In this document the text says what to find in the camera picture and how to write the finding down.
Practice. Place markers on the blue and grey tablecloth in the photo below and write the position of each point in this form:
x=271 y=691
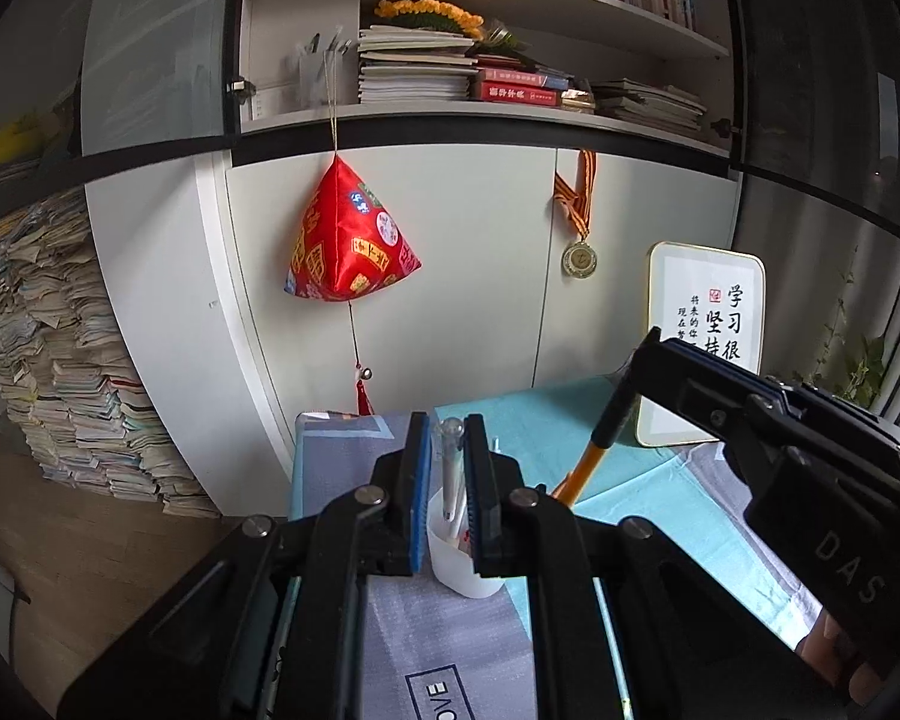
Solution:
x=645 y=480

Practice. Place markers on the orange pen with black cap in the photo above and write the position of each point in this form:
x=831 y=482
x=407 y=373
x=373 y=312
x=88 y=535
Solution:
x=581 y=469

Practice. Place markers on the person's right hand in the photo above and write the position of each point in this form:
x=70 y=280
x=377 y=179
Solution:
x=832 y=649

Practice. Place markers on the clear pen holder with pens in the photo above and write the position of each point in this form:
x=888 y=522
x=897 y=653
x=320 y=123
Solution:
x=322 y=82

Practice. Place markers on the translucent white plastic cup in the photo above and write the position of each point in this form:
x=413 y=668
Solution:
x=454 y=570

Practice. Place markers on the white bookshelf cabinet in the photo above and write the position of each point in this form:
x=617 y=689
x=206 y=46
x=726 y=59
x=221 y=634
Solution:
x=457 y=240

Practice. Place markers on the framed calligraphy sign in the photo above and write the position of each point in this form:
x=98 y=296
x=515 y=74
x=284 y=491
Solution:
x=705 y=292

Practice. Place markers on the yellow artificial flowers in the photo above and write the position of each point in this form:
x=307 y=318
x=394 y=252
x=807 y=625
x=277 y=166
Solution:
x=427 y=11

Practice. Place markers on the clear pen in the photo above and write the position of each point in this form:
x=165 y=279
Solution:
x=450 y=465

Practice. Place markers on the green leafy plant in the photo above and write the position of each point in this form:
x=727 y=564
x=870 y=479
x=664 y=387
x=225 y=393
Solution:
x=866 y=375

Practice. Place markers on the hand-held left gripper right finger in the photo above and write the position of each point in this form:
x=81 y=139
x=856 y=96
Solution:
x=474 y=495

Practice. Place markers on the gold medal with striped ribbon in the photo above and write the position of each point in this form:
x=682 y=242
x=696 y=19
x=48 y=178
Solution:
x=580 y=260

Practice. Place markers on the glass cabinet door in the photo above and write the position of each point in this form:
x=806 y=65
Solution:
x=810 y=90
x=157 y=52

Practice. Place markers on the stack of white workbooks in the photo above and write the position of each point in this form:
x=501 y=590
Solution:
x=412 y=75

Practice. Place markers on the white pen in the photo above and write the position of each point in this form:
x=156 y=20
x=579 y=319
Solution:
x=460 y=514

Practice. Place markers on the yellow plush toy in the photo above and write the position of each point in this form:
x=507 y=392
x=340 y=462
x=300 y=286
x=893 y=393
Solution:
x=0 y=146

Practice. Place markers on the tall pile of books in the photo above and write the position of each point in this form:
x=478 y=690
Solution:
x=82 y=390

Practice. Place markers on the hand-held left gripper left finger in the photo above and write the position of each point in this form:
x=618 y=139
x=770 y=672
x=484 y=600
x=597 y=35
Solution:
x=420 y=495

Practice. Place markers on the red hanging pyramid ornament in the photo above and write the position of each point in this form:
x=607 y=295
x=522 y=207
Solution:
x=345 y=240

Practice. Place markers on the stack of red books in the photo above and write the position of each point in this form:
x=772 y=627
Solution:
x=514 y=92

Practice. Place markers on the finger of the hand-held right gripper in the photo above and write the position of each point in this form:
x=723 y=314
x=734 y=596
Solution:
x=720 y=364
x=690 y=397

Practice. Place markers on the stack of thin magazines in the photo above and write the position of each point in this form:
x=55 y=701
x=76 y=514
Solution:
x=649 y=105

